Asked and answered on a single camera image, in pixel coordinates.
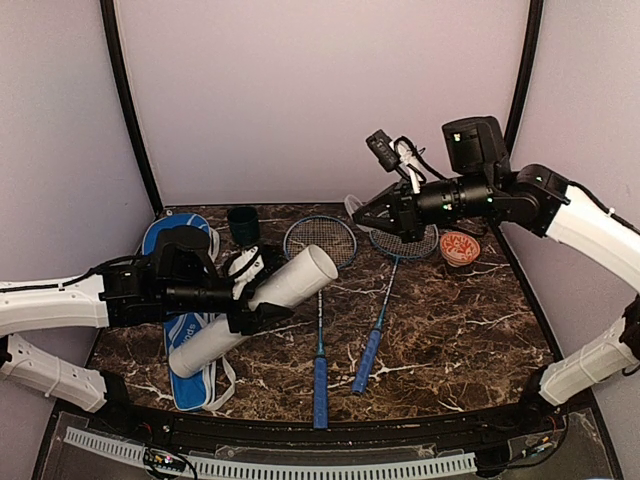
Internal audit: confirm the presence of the white shuttlecock tube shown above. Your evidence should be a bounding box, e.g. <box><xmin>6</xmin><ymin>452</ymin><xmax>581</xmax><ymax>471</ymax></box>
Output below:
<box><xmin>168</xmin><ymin>245</ymin><xmax>338</xmax><ymax>378</ymax></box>

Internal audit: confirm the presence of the clear plastic tube lid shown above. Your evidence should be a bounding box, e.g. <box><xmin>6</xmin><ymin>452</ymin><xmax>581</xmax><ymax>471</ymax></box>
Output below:
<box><xmin>343</xmin><ymin>194</ymin><xmax>362</xmax><ymax>217</ymax></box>

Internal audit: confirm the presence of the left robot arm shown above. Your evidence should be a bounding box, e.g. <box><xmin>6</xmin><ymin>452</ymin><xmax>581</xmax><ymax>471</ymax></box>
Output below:
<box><xmin>1</xmin><ymin>226</ymin><xmax>292</xmax><ymax>436</ymax></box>

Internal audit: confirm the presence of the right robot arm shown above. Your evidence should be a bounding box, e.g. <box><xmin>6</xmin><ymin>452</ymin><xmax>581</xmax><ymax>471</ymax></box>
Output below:
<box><xmin>353</xmin><ymin>116</ymin><xmax>639</xmax><ymax>434</ymax></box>

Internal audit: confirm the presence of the blue badminton racket right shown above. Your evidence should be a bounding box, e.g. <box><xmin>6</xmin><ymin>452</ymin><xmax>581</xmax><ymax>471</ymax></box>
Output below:
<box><xmin>351</xmin><ymin>225</ymin><xmax>439</xmax><ymax>395</ymax></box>

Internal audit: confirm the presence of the blue badminton racket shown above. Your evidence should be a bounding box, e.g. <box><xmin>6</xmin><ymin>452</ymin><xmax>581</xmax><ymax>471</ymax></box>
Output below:
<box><xmin>283</xmin><ymin>215</ymin><xmax>357</xmax><ymax>430</ymax></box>
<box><xmin>351</xmin><ymin>225</ymin><xmax>439</xmax><ymax>395</ymax></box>

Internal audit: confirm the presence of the blue badminton racket left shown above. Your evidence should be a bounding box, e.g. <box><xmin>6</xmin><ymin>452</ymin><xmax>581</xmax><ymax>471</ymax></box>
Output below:
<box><xmin>283</xmin><ymin>215</ymin><xmax>357</xmax><ymax>430</ymax></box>

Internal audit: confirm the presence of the dark green cup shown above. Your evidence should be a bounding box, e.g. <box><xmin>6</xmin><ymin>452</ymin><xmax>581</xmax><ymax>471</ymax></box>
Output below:
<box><xmin>227</xmin><ymin>206</ymin><xmax>260</xmax><ymax>247</ymax></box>

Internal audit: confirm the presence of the orange patterned bowl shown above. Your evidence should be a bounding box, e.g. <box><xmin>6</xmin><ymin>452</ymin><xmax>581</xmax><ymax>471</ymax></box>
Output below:
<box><xmin>440</xmin><ymin>231</ymin><xmax>481</xmax><ymax>267</ymax></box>

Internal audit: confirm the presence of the blue racket bag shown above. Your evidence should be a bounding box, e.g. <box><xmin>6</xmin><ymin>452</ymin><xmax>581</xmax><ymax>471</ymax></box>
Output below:
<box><xmin>141</xmin><ymin>213</ymin><xmax>236</xmax><ymax>412</ymax></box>

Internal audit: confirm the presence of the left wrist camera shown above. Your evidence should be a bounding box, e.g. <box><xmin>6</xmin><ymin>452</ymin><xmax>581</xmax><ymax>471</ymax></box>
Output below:
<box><xmin>223</xmin><ymin>247</ymin><xmax>253</xmax><ymax>301</ymax></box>

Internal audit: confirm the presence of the white slotted cable duct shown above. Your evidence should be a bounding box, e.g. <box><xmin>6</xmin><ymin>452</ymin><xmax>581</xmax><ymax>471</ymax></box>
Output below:
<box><xmin>63</xmin><ymin>427</ymin><xmax>477</xmax><ymax>479</ymax></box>

